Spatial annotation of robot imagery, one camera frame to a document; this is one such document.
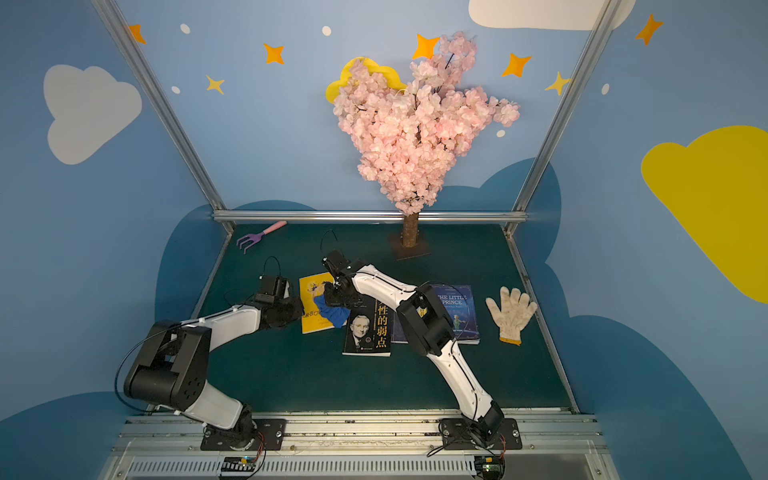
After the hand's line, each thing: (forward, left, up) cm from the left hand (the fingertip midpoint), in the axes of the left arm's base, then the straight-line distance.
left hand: (304, 306), depth 96 cm
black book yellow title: (-8, -21, -1) cm, 23 cm away
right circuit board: (-41, -54, -5) cm, 68 cm away
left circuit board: (-42, +9, -5) cm, 44 cm away
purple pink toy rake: (+30, +25, 0) cm, 39 cm away
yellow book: (-4, -3, -1) cm, 5 cm away
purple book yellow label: (-8, -30, -1) cm, 31 cm away
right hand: (+2, -10, 0) cm, 10 cm away
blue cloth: (-5, -12, +3) cm, 13 cm away
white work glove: (+1, -70, -2) cm, 70 cm away
